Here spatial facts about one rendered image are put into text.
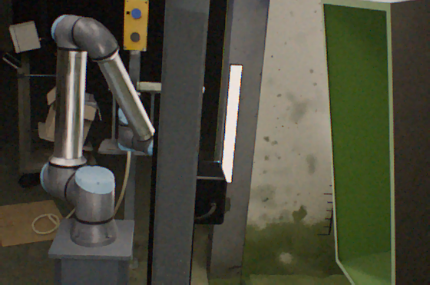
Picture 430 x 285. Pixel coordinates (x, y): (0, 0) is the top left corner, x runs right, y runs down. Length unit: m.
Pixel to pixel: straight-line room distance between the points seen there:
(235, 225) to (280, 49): 0.99
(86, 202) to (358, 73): 1.21
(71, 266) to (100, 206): 0.25
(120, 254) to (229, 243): 1.04
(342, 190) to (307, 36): 0.81
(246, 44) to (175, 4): 1.99
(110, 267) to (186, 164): 1.43
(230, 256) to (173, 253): 2.26
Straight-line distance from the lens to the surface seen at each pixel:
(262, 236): 2.91
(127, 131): 2.29
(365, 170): 2.34
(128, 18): 2.68
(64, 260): 2.03
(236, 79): 2.57
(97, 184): 1.96
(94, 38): 1.91
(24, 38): 4.24
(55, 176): 2.11
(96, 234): 2.03
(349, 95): 2.21
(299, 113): 2.70
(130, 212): 3.01
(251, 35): 2.57
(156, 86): 2.60
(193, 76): 0.60
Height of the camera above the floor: 1.62
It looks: 16 degrees down
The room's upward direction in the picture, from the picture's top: 5 degrees clockwise
